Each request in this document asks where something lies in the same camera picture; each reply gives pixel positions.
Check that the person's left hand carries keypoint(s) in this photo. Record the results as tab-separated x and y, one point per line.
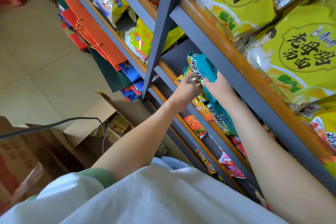
186	95

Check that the person's right hand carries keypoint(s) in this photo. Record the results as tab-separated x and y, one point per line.
219	86

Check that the teal instant noodle packet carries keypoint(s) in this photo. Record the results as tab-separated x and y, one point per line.
202	63

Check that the teal noodle packets row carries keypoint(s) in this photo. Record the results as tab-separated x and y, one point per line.
220	118

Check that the grey metal shelf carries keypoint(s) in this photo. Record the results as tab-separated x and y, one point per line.
162	21

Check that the person's left forearm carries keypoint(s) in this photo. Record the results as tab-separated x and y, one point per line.
136	145

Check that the person's right forearm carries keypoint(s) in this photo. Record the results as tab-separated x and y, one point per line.
275	174

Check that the orange cartoon shelf tag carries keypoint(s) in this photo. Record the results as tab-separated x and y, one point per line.
202	108

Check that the person's left shoe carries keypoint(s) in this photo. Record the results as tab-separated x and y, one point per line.
162	149

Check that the cardboard cartons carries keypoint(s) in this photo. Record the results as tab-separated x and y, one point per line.
18	158

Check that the orange snack packets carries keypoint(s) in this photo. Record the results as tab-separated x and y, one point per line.
195	126

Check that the bunch of small gift bags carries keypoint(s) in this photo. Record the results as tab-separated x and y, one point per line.
130	94

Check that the row of blue gift bags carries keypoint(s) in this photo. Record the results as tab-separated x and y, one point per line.
130	71

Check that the stack of red packets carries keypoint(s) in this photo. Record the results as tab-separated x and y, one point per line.
239	145

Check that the lime green snack bags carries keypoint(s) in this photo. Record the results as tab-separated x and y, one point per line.
139	40

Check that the pink snack packet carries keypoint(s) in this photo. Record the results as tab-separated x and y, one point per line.
231	167

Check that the dark green gift bag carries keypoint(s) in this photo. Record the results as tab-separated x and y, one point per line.
105	74

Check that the row of yellow snack bags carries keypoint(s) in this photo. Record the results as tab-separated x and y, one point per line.
302	48

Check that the large orange gift bag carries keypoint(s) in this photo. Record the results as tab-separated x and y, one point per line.
92	29

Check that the yellow blue snack bag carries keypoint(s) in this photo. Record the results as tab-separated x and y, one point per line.
113	3

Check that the green shirt sleeve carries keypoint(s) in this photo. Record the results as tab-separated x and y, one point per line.
99	176

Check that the translucent plastic strip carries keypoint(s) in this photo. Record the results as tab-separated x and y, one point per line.
29	179

